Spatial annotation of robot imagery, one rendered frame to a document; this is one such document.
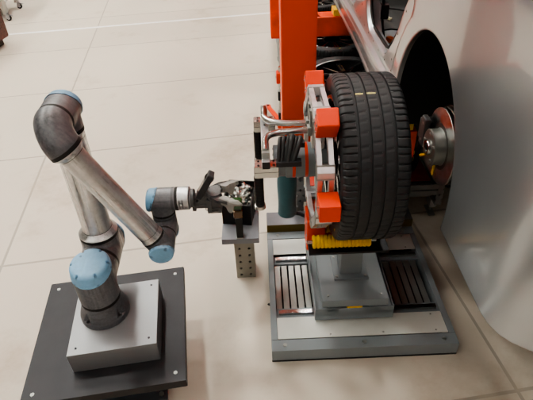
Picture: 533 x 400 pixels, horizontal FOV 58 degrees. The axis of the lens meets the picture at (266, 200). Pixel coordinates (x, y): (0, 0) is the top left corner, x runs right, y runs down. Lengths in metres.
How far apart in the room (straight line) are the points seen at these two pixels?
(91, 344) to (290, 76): 1.42
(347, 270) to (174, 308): 0.80
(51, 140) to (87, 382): 0.92
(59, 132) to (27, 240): 1.72
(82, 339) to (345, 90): 1.34
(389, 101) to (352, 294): 0.93
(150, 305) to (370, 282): 0.99
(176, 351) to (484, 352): 1.37
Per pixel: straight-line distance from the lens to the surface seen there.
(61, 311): 2.30
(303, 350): 2.24
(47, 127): 1.61
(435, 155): 2.04
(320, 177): 1.68
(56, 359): 2.14
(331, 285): 2.29
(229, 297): 2.55
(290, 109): 2.38
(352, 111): 1.69
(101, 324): 2.00
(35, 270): 3.02
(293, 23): 2.23
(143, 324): 1.99
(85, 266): 1.89
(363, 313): 2.32
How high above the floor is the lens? 1.90
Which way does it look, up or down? 37 degrees down
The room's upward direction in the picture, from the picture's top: 3 degrees counter-clockwise
